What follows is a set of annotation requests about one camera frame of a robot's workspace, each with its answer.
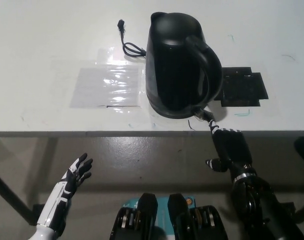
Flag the black square base plate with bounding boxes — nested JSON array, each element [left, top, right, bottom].
[[214, 66, 269, 108]]

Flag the black electric kettle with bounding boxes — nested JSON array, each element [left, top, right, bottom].
[[144, 11, 223, 121]]

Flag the right robot hand black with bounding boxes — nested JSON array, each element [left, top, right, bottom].
[[203, 112, 255, 180]]

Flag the black table leg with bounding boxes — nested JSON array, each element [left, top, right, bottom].
[[276, 199, 304, 225], [0, 168, 45, 226]]

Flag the transparent plastic sheet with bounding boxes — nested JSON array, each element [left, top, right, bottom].
[[69, 47, 143, 109]]

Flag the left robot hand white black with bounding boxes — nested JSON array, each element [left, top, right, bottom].
[[36, 152, 94, 230]]

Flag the black power cord with plug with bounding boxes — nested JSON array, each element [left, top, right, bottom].
[[116, 19, 147, 58]]

